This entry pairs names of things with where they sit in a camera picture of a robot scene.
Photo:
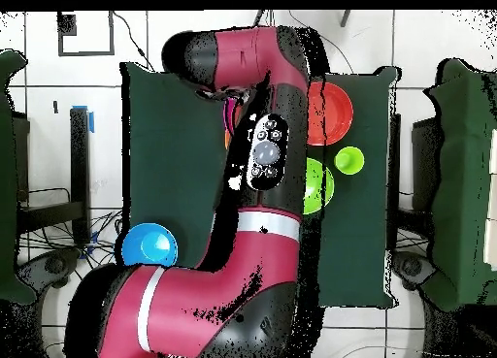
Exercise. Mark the large orange bowl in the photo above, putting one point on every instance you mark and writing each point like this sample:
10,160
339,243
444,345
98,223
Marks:
226,140

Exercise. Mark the large pink bowl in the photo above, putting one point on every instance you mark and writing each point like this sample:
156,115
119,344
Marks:
228,113

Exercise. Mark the light green cup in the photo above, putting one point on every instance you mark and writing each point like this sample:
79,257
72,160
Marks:
348,160

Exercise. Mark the light blue bowl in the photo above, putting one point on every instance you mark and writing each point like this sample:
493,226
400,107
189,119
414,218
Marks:
149,245

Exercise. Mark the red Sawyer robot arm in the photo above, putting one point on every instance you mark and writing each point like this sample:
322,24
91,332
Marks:
217,296

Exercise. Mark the white box stack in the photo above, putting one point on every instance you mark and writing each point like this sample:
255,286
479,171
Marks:
492,237

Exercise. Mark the green bowl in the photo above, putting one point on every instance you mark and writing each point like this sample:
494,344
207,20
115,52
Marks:
313,187

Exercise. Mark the dark green table cloth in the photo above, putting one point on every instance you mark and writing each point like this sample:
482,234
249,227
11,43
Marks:
174,160

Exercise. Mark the black metal stand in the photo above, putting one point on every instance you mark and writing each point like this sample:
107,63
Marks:
79,171

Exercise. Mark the blue tape strip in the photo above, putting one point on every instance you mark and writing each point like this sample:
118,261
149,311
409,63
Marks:
91,122

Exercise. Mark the grey tripod leg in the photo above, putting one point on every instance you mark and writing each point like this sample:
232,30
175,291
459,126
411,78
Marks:
259,17
345,18

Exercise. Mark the green clothed side table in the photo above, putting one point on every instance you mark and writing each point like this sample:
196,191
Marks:
462,179
7,179

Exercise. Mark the black pedestal foot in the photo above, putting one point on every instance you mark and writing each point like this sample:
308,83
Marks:
413,268
54,265

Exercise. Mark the black square floor frame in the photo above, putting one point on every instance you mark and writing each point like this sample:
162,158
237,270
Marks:
112,32

